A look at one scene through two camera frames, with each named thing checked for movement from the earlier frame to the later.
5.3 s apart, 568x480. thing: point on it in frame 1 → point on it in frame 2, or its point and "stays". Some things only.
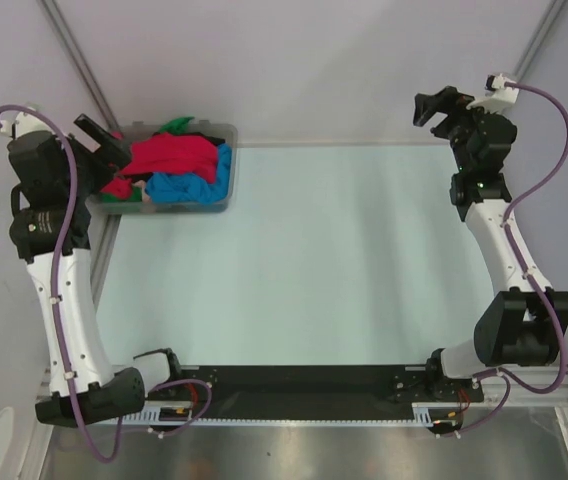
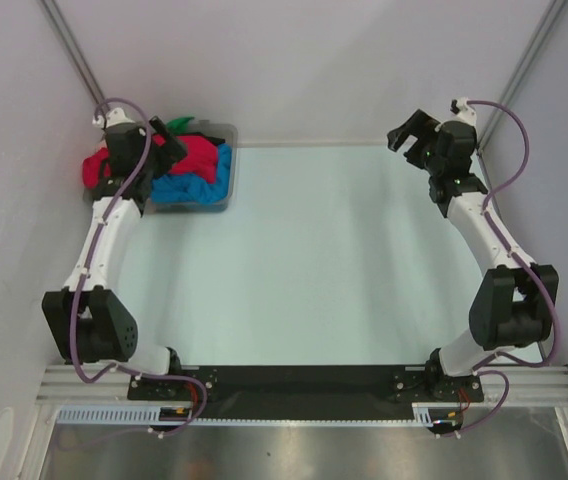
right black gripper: (448, 101) → (419, 126)
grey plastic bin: (226, 132) stays
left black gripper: (105, 169) → (168, 153)
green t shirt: (179, 125) stays
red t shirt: (166, 152) stays
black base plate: (313, 387) stays
